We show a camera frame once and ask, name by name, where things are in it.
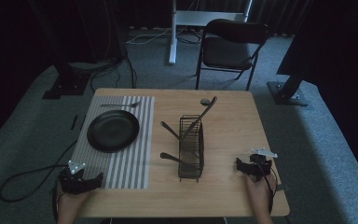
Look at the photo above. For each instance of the black strip on floor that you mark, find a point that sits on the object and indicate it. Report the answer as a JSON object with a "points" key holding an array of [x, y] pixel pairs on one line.
{"points": [[74, 122]]}

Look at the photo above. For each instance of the person's right hand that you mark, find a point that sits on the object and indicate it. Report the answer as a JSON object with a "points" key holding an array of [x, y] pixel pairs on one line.
{"points": [[258, 194]]}

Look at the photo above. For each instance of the small grey oval object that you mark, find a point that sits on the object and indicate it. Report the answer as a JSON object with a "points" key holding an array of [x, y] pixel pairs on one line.
{"points": [[204, 101]]}

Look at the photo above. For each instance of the person's left hand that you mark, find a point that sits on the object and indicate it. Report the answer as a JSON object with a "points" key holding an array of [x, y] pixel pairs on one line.
{"points": [[70, 203]]}

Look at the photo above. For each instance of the black round plate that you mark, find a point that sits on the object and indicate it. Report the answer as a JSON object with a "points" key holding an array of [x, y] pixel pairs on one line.
{"points": [[113, 131]]}

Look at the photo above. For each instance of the black folding chair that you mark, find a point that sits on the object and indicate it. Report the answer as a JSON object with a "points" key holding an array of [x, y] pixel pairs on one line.
{"points": [[228, 51]]}

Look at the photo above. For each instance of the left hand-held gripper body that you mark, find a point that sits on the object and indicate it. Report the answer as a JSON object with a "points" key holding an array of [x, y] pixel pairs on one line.
{"points": [[71, 182]]}

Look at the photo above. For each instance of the grey striped placemat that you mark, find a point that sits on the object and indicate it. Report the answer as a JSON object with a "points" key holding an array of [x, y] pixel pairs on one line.
{"points": [[118, 168]]}

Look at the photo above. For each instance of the metal fork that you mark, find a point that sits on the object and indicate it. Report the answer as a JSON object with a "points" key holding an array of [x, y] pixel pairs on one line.
{"points": [[121, 105]]}

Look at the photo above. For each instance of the black stand with base plate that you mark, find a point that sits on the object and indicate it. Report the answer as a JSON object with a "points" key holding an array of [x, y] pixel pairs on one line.
{"points": [[287, 93], [66, 84]]}

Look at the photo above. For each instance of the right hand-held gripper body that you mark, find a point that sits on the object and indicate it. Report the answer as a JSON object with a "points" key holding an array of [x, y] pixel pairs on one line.
{"points": [[259, 164]]}

